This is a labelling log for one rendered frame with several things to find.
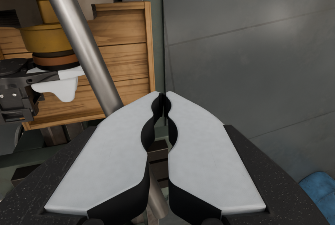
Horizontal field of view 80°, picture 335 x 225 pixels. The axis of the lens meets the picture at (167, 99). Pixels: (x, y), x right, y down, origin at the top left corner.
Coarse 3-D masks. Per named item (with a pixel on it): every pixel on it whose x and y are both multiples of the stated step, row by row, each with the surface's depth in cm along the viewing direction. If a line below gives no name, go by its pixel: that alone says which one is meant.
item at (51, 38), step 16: (48, 0) 26; (48, 16) 26; (32, 32) 26; (48, 32) 26; (64, 32) 27; (32, 48) 27; (48, 48) 27; (64, 48) 28; (48, 64) 28; (64, 64) 29
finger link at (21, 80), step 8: (16, 72) 29; (24, 72) 29; (40, 72) 29; (48, 72) 29; (56, 72) 29; (0, 80) 27; (8, 80) 27; (16, 80) 27; (24, 80) 27; (32, 80) 28; (40, 80) 28; (48, 80) 29; (56, 80) 30
